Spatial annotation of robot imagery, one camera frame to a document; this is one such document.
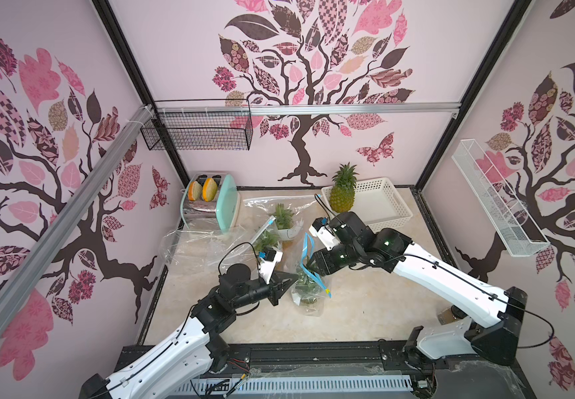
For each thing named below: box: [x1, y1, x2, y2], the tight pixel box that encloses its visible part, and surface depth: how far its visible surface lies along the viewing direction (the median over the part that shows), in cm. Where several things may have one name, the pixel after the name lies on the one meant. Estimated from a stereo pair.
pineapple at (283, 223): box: [274, 202, 304, 241], surface depth 89 cm
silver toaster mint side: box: [180, 172, 239, 232], surface depth 98 cm
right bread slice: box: [201, 177, 219, 202], surface depth 94 cm
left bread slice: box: [187, 180, 202, 202], surface depth 94 cm
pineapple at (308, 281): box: [295, 255, 323, 305], surface depth 71 cm
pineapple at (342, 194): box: [329, 161, 360, 214], surface depth 100 cm
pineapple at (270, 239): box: [254, 228, 282, 252], surface depth 82 cm
